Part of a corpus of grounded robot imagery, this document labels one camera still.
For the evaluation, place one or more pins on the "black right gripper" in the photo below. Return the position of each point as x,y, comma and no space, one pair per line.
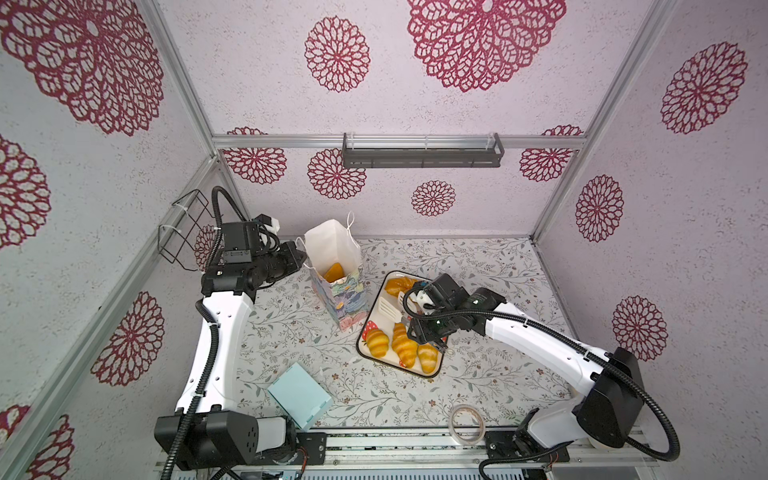
419,330

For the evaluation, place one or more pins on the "clear tape roll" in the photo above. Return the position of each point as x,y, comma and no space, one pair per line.
466,425

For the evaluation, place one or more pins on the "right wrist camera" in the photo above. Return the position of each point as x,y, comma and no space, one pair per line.
442,294

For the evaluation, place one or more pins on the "black wire basket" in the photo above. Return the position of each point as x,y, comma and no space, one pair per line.
188,241

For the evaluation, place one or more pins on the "long twisted bread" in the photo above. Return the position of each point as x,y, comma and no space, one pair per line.
397,285

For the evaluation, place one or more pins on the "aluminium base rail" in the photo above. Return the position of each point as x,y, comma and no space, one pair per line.
432,453

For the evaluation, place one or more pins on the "light green box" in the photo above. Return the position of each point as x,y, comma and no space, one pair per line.
300,396

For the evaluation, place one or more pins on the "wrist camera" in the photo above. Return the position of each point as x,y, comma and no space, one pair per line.
442,294
244,241

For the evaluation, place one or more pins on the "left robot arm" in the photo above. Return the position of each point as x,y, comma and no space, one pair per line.
206,430

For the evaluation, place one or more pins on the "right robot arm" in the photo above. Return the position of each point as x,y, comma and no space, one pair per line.
610,392

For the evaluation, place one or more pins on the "strawberry print bread tray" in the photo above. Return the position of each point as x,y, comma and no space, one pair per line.
376,320

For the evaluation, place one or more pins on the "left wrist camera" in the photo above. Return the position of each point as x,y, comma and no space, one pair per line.
244,241

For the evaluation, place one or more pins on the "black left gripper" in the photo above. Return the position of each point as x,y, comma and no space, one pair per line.
289,253

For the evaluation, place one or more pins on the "floral paper bag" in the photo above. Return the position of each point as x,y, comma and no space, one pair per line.
334,260

